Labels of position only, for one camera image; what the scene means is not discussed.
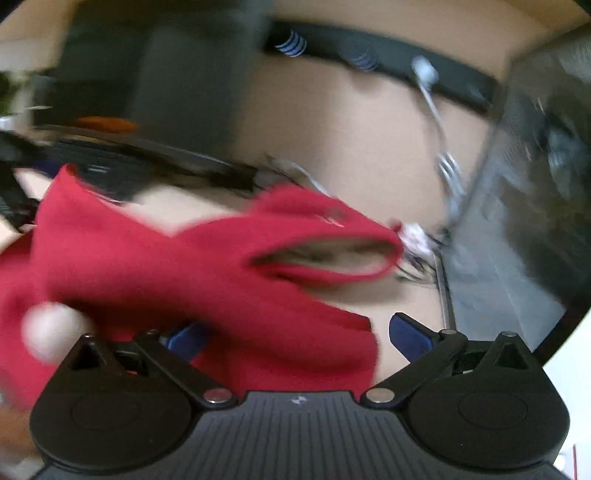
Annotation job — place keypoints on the red knit sweater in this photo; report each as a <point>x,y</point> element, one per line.
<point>161,277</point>

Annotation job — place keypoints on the black power strip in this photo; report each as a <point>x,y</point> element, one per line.
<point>378,55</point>

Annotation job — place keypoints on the black computer monitor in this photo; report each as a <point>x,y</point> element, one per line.
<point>161,69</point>

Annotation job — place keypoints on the black keyboard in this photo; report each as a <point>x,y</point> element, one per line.
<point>99,173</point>

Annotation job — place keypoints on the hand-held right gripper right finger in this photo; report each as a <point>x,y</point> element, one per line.
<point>411,334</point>

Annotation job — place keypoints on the white computer case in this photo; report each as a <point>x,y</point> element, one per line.
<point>521,198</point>

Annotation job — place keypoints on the white box with red stripe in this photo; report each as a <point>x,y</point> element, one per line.
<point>570,461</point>

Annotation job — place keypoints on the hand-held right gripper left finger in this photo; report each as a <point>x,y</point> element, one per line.
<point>184,340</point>

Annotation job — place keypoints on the orange object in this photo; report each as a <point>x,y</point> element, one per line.
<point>106,123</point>

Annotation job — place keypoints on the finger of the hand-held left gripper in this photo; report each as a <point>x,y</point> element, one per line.
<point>16,205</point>
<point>23,154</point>

